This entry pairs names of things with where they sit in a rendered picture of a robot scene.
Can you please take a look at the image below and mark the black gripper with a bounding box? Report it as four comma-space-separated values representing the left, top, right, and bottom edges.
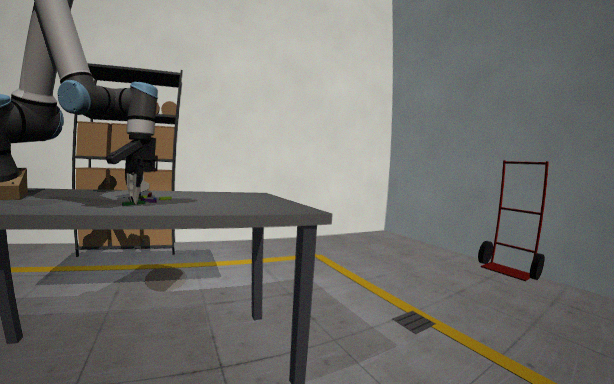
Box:
125, 134, 158, 205

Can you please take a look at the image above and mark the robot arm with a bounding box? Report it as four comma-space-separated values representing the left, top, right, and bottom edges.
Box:
0, 0, 158, 182

